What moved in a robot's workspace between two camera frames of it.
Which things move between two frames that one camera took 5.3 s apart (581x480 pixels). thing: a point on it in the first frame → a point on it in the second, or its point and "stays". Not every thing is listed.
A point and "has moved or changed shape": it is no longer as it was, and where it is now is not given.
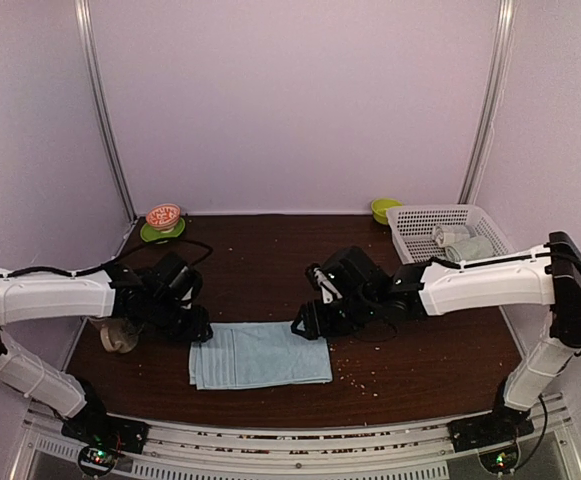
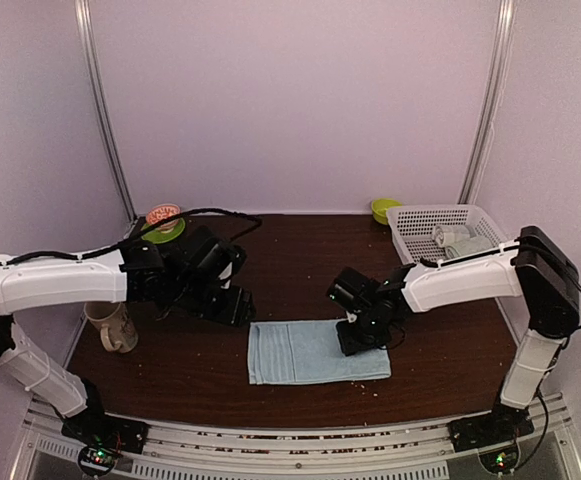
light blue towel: (264, 353) has moved or changed shape
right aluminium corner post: (489, 103) stays
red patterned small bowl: (163, 217) stays
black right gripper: (316, 323) → (351, 346)
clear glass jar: (445, 235) stays
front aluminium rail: (409, 451) stays
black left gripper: (196, 329) → (234, 312)
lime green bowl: (380, 206) stays
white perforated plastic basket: (412, 230) stays
